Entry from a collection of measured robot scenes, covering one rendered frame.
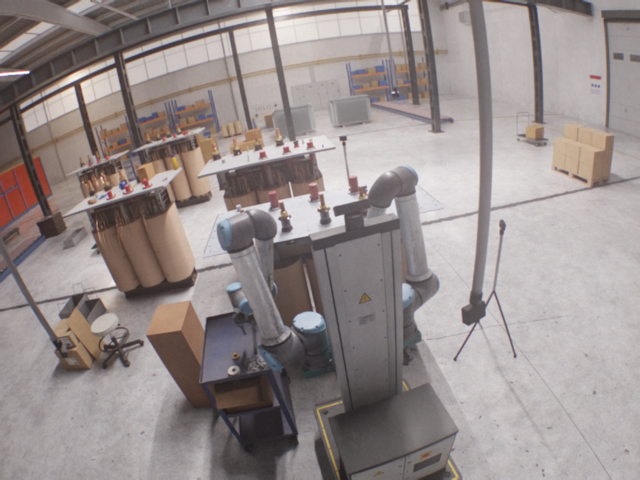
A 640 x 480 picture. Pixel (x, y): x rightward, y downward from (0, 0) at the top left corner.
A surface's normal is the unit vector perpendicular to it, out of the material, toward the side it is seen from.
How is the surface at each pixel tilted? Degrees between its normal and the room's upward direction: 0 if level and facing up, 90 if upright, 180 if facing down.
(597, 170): 90
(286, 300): 90
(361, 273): 90
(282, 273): 90
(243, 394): 26
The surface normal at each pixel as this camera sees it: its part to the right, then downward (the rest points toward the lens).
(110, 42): 0.14, 0.44
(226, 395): -0.06, -0.59
